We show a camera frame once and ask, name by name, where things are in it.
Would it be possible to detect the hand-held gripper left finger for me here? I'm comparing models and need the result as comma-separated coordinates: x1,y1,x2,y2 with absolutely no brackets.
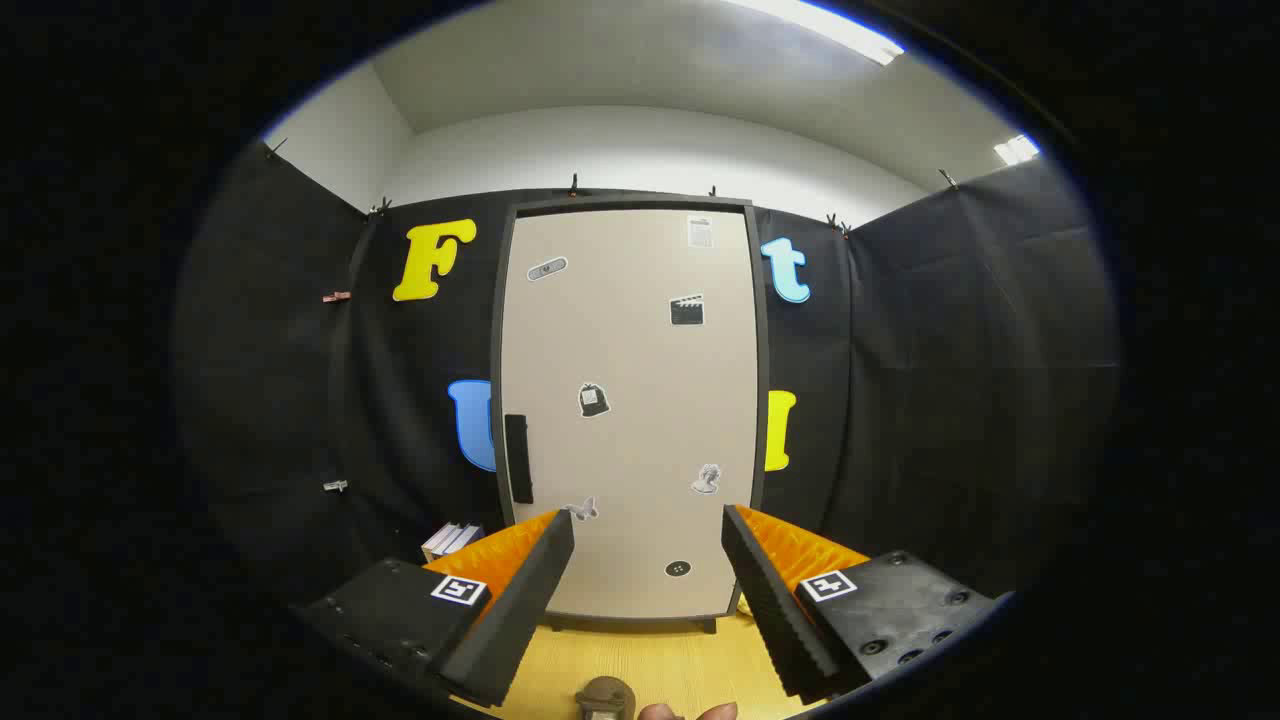
297,508,577,709

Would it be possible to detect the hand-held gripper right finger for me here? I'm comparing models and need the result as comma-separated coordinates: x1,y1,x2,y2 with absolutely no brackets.
721,503,1001,701

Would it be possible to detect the brown fuzzy shoe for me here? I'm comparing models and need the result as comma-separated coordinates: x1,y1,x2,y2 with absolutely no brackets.
575,676,638,720

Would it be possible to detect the dark grey shoe cabinet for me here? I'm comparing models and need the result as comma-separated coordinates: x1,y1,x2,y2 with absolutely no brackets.
489,195,771,633

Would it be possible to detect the beige shoe cabinet door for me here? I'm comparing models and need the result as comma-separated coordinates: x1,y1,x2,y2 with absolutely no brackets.
500,207,758,619

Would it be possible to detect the white book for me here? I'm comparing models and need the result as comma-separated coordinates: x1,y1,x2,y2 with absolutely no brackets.
421,522,466,563

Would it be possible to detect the black backdrop cloth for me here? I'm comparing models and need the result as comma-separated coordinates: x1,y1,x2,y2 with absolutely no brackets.
172,140,1121,621

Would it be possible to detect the long ceiling light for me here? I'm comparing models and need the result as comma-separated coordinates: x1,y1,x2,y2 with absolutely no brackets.
720,0,906,66

